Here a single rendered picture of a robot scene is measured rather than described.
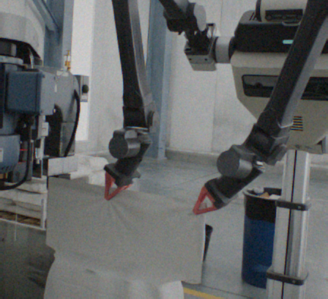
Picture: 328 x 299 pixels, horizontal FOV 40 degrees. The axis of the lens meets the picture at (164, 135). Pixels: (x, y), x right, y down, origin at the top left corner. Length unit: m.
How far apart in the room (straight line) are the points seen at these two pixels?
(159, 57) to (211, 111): 1.61
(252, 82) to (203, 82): 8.34
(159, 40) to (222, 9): 1.50
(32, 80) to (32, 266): 1.09
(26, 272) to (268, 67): 1.22
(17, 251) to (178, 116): 8.25
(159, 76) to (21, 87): 9.02
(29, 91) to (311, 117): 0.88
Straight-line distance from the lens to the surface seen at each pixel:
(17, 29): 1.01
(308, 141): 1.56
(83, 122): 8.20
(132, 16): 1.11
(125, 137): 1.10
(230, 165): 0.99
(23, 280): 1.98
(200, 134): 9.79
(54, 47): 7.40
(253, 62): 1.44
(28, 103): 0.98
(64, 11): 7.24
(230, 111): 9.54
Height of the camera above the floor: 1.26
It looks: 4 degrees down
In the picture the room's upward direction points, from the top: 4 degrees clockwise
